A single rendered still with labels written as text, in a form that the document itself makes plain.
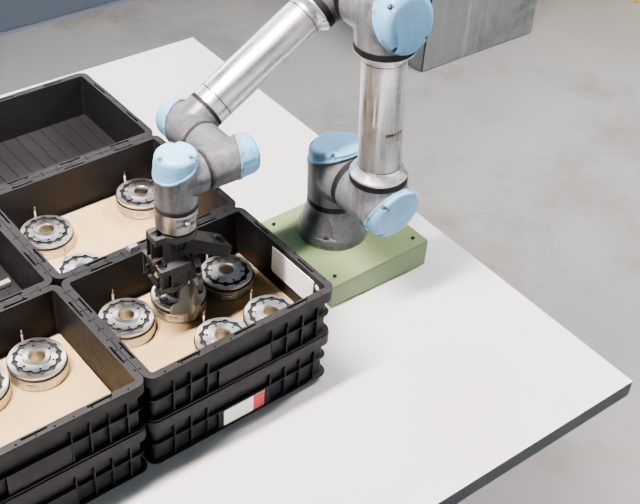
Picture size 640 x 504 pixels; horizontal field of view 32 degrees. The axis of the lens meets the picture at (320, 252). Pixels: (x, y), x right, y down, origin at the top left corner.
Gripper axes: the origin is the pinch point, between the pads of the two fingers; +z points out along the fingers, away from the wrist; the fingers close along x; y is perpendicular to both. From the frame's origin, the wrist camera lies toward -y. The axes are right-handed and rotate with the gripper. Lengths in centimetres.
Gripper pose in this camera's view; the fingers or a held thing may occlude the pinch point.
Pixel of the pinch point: (188, 306)
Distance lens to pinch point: 210.6
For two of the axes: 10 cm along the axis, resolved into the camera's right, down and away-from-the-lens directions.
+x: 5.6, 5.6, -6.2
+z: -0.6, 7.7, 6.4
